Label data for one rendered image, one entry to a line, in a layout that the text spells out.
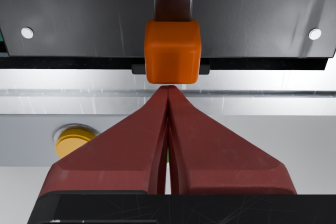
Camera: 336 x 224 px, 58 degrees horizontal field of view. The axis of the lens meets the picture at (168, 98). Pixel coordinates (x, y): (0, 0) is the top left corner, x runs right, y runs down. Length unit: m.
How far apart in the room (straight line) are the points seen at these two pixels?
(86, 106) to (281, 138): 0.28
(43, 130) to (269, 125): 0.28
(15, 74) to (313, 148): 0.39
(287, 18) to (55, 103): 0.19
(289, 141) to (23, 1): 0.36
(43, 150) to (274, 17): 0.23
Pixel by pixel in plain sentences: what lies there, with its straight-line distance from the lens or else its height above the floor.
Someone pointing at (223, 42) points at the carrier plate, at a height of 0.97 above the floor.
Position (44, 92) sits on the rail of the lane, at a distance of 0.28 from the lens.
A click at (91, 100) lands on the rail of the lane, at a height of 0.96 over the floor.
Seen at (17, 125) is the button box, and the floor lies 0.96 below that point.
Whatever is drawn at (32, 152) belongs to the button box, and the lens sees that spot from 0.33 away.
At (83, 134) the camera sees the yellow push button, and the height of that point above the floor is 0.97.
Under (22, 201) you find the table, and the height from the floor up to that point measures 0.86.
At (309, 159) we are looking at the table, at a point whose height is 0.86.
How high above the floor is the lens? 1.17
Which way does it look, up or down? 55 degrees down
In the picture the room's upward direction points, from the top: 179 degrees counter-clockwise
